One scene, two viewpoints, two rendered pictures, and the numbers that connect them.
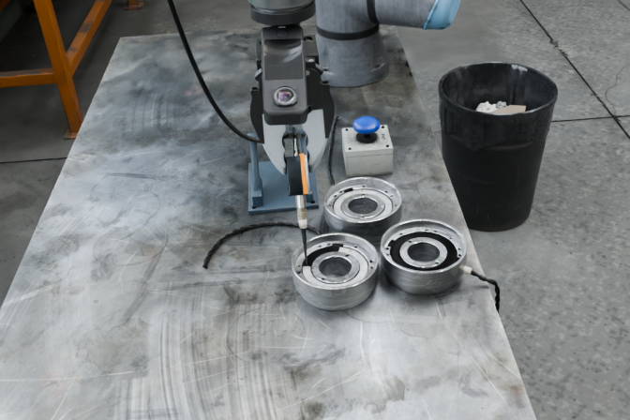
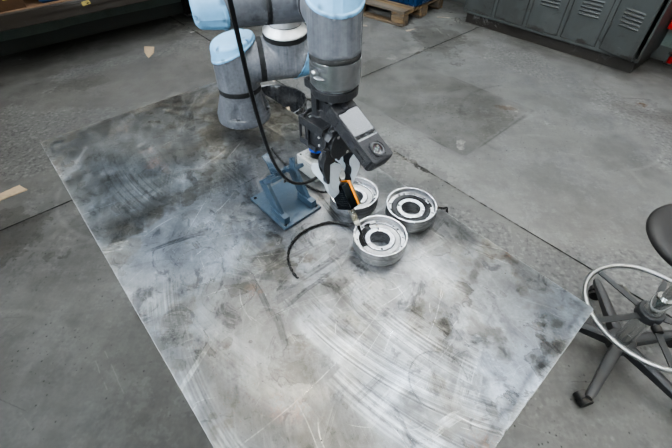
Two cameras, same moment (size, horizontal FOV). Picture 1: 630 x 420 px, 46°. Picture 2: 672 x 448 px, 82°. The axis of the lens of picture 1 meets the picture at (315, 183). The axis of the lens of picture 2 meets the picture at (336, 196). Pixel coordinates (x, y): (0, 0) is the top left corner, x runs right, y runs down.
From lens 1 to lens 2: 0.52 m
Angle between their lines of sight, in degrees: 33
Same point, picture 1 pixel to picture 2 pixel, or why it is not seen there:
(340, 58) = (248, 110)
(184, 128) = (176, 192)
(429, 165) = not seen: hidden behind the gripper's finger
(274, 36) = (341, 109)
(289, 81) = (371, 137)
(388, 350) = (440, 269)
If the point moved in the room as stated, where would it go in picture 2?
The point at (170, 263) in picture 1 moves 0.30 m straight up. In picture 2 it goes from (271, 288) to (245, 155)
